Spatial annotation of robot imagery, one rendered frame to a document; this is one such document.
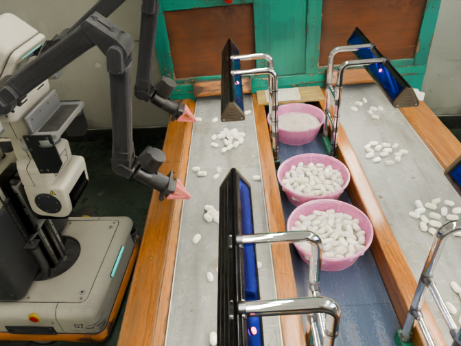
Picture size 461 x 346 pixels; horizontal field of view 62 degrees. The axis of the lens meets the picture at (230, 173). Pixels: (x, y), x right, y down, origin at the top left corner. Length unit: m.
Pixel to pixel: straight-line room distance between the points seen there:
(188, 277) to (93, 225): 1.07
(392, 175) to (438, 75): 1.71
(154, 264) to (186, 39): 1.18
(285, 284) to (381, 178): 0.62
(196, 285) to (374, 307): 0.51
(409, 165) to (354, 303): 0.65
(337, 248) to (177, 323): 0.53
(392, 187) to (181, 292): 0.83
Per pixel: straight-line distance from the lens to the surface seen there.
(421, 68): 2.28
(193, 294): 1.16
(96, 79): 3.21
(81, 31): 1.08
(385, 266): 1.25
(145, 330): 1.10
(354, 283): 1.27
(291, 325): 1.06
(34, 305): 1.97
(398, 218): 1.39
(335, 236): 1.29
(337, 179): 1.53
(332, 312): 0.69
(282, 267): 1.17
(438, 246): 0.87
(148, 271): 1.21
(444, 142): 1.77
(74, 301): 1.89
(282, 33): 2.01
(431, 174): 1.62
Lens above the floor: 1.67
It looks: 37 degrees down
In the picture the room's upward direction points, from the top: 6 degrees counter-clockwise
